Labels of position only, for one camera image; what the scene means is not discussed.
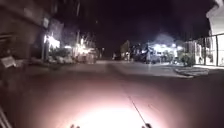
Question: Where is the lit building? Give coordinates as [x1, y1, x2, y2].
[143, 32, 185, 64]

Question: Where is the pole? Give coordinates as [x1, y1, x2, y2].
[75, 0, 82, 61]

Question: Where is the bush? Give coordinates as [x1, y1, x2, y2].
[179, 52, 196, 68]

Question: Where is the white building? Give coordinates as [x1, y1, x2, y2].
[205, 0, 224, 38]

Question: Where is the grey asphalt road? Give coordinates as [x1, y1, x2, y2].
[0, 60, 224, 128]

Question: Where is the dark building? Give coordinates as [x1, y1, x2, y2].
[0, 0, 81, 65]

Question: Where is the metal fence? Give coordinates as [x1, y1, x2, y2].
[183, 33, 224, 68]

